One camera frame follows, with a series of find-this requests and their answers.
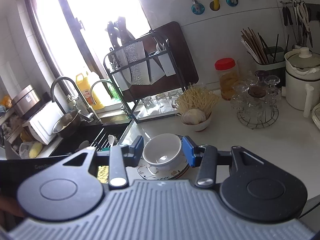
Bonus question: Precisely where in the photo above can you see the small white bowl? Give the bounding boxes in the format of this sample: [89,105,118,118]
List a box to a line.
[142,133,183,171]

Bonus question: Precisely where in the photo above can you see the black kitchen sink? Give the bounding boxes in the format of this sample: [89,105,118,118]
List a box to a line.
[50,123,129,157]

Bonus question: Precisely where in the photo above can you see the hanging kitchen scissors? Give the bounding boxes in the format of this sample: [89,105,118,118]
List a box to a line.
[297,1,313,47]

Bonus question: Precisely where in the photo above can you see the black roll-up sink rack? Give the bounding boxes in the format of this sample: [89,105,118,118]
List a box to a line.
[91,126,125,151]

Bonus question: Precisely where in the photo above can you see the yellow dish cloth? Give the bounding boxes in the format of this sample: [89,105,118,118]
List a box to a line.
[97,166,109,184]

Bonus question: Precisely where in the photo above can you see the floral patterned plate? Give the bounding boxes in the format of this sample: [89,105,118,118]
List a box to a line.
[137,134,189,180]

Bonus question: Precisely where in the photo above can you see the white bowl with garlic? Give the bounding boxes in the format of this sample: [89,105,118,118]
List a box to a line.
[181,109,212,132]

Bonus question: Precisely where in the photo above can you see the garlic bulb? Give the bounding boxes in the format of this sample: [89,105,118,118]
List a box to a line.
[181,109,207,125]

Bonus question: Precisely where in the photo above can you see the chrome faucet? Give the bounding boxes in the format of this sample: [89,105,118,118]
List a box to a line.
[90,81,114,107]
[49,76,102,124]

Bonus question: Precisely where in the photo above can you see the stainless steel bowl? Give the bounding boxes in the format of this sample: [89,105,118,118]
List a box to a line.
[52,109,81,138]

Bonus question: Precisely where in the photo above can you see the green dish soap bottle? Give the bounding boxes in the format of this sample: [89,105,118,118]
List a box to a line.
[108,84,120,100]

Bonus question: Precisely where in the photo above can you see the clear drinking glass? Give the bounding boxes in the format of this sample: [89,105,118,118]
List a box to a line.
[142,96,156,114]

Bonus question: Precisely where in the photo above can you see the yellow oil jug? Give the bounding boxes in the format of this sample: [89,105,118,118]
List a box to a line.
[76,72,104,111]

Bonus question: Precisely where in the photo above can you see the red-lid plastic jar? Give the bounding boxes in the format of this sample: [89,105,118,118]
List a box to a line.
[214,57,239,101]

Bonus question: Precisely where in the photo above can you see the white microwave oven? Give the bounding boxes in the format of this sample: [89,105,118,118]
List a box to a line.
[22,101,63,145]

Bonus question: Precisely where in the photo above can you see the black metal dish rack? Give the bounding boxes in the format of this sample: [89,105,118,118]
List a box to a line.
[103,30,185,122]

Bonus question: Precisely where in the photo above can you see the silver rice cooker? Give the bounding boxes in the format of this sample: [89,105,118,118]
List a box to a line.
[12,85,41,118]

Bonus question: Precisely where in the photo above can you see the white electric kettle pot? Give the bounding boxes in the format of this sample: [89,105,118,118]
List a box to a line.
[285,47,319,118]

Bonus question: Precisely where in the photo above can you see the dark wooden cutting board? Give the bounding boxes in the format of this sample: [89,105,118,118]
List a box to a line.
[123,21,199,102]

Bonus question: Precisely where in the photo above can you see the chopstick holder with chopsticks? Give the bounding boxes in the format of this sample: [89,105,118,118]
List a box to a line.
[241,28,286,86]

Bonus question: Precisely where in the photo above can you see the knives in rack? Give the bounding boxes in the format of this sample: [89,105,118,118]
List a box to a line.
[106,17,135,49]

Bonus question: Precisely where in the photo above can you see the wire glass holder with glasses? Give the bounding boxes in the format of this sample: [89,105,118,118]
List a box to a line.
[231,70,281,129]

